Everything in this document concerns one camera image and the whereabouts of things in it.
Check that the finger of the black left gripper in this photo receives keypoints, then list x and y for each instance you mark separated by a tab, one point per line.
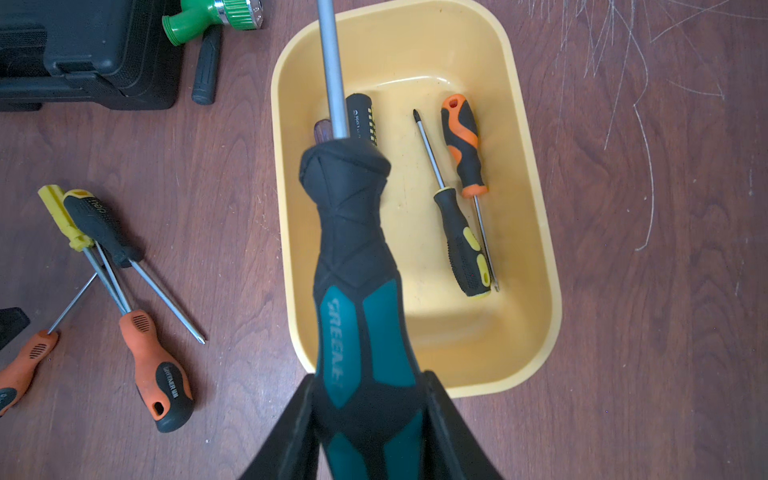
12	322

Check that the black yellow-dotted screwdriver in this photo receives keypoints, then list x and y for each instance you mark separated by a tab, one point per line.
360	117

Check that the yellow plastic storage box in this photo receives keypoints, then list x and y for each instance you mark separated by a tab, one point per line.
409	56

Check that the green black large screwdriver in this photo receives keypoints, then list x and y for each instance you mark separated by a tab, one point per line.
368	397

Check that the orange black stubby screwdriver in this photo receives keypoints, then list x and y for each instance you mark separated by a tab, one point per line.
461	136

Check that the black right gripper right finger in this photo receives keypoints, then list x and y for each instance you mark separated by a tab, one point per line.
451	450

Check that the yellow black phillips screwdriver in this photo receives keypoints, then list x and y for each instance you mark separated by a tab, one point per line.
467	261

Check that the yellow transparent handle screwdriver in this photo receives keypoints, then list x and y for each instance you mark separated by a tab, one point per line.
52	196

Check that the dark red handle screwdriver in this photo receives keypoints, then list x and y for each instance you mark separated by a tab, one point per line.
323	131

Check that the small orange screwdriver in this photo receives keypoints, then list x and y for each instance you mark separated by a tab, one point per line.
17	376

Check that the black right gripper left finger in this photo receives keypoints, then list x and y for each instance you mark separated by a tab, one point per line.
291	450

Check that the black plastic tool case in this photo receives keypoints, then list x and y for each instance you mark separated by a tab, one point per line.
113	53

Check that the black yellow-capped screwdriver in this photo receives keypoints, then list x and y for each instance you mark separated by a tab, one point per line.
97	220

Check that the orange black large screwdriver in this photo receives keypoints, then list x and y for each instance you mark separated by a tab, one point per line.
160	379

